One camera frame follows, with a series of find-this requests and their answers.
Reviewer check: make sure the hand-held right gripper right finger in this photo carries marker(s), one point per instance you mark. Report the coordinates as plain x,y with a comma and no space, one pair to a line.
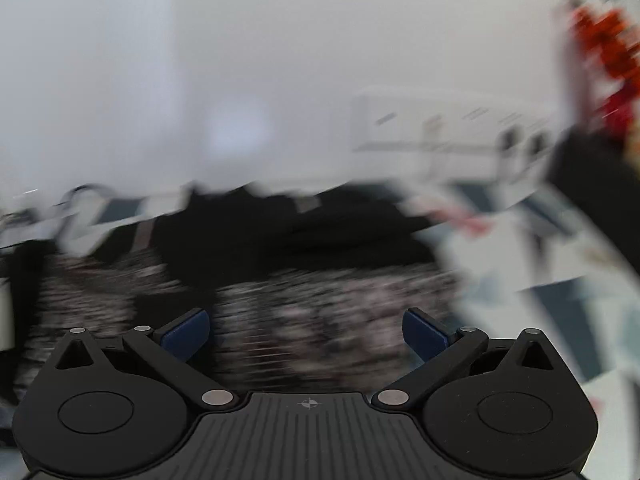
425,334

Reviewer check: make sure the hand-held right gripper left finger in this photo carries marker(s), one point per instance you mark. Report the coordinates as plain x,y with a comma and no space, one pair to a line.
187,334

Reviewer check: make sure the black white patterned sweater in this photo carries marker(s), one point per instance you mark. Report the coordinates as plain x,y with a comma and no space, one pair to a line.
325,305

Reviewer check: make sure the white power strip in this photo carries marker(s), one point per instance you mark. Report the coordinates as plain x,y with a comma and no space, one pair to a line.
400,125

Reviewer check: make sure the dark object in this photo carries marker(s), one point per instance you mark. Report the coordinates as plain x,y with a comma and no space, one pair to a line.
590,170

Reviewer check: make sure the orange artificial flowers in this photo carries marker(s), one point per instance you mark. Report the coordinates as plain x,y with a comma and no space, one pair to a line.
602,40

